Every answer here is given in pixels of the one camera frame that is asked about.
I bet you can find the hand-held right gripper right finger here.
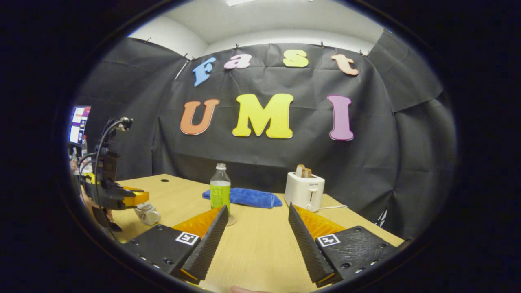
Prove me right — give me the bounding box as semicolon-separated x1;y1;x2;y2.
288;203;414;287

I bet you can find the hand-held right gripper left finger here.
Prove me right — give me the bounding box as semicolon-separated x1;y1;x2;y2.
121;205;229;285

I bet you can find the white ceramic teacup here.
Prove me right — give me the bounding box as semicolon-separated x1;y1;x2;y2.
134;202;162;227

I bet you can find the clear water bottle green label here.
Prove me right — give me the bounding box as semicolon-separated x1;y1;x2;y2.
210;163;231;217

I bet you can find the computer monitor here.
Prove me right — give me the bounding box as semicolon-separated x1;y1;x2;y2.
68;105;92;148

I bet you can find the white toaster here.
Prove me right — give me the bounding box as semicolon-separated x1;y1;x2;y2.
284;171;326;212

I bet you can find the blue towel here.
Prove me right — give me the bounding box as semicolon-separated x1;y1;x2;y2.
202;187;283;210

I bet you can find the black backdrop cloth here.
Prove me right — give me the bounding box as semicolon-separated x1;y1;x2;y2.
77;31;457;241

